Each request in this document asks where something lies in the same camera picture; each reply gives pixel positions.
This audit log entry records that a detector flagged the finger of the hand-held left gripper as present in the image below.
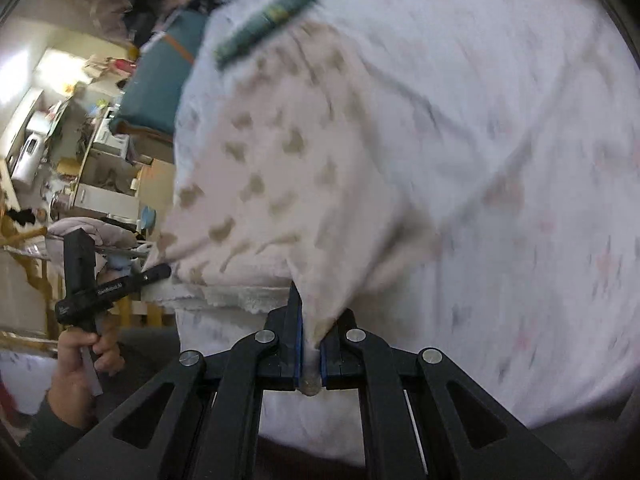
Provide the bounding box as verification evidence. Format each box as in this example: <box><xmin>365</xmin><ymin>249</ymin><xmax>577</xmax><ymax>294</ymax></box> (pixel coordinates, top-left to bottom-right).
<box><xmin>111</xmin><ymin>262</ymin><xmax>173</xmax><ymax>297</ymax></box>

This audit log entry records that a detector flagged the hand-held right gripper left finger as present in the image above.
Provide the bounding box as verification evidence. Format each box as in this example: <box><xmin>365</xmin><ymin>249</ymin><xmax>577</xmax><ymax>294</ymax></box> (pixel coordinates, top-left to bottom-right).
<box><xmin>48</xmin><ymin>282</ymin><xmax>306</xmax><ymax>480</ymax></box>

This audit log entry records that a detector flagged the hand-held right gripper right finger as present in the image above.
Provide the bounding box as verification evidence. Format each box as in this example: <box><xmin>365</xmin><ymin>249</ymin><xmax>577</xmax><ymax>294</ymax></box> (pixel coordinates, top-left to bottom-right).
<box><xmin>321</xmin><ymin>309</ymin><xmax>577</xmax><ymax>480</ymax></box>

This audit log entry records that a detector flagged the person's left forearm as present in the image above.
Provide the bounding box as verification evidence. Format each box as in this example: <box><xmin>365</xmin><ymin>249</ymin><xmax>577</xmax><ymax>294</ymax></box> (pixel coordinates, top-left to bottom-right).
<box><xmin>17</xmin><ymin>396</ymin><xmax>97</xmax><ymax>478</ymax></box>

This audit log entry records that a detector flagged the person's left hand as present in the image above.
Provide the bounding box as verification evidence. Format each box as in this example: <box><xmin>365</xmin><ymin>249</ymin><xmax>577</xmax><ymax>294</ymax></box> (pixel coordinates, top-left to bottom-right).
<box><xmin>46</xmin><ymin>305</ymin><xmax>126</xmax><ymax>432</ymax></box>

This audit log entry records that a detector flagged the pink grey cloth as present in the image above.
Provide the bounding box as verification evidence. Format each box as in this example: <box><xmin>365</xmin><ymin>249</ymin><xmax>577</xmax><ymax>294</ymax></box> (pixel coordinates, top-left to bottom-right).
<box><xmin>46</xmin><ymin>216</ymin><xmax>142</xmax><ymax>262</ymax></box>

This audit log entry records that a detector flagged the wooden rack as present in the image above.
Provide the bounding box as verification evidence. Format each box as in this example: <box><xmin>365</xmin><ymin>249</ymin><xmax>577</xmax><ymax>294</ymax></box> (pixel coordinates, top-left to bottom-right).
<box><xmin>0</xmin><ymin>199</ymin><xmax>166</xmax><ymax>347</ymax></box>

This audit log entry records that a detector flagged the white cabinet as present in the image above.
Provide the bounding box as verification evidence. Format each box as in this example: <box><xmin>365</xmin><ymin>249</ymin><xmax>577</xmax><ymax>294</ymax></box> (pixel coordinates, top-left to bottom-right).
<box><xmin>71</xmin><ymin>182</ymin><xmax>142</xmax><ymax>222</ymax></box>

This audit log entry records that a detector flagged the white fuzzy blanket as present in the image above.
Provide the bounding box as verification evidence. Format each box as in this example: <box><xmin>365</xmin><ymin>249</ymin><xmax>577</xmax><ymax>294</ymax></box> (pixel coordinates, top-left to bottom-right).
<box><xmin>142</xmin><ymin>279</ymin><xmax>294</xmax><ymax>317</ymax></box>

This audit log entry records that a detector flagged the white kitchen appliance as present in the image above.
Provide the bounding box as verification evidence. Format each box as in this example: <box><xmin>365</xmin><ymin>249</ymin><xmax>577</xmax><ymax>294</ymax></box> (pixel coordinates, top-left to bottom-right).
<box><xmin>10</xmin><ymin>132</ymin><xmax>45</xmax><ymax>187</ymax></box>

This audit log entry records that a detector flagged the teal bag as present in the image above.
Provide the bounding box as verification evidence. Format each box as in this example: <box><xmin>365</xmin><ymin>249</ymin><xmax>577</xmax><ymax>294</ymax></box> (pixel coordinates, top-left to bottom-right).
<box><xmin>108</xmin><ymin>7</ymin><xmax>211</xmax><ymax>137</ymax></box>

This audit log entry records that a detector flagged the patterned curtain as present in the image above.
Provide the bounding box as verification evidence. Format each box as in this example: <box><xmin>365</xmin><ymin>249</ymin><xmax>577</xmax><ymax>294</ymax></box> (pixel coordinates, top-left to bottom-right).
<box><xmin>29</xmin><ymin>0</ymin><xmax>137</xmax><ymax>47</ymax></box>

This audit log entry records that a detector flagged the dark bag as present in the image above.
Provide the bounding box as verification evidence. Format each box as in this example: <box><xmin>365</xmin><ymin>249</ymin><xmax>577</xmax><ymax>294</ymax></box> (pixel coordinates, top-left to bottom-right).
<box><xmin>121</xmin><ymin>0</ymin><xmax>222</xmax><ymax>47</ymax></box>

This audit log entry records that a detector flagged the dark green tube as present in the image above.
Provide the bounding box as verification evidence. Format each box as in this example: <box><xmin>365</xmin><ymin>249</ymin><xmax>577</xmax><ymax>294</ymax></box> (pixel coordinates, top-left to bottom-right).
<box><xmin>213</xmin><ymin>0</ymin><xmax>324</xmax><ymax>69</ymax></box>

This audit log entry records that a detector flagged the white floral bed sheet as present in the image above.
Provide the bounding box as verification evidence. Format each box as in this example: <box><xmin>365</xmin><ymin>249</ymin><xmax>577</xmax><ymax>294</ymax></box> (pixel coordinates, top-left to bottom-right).
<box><xmin>172</xmin><ymin>0</ymin><xmax>640</xmax><ymax>467</ymax></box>

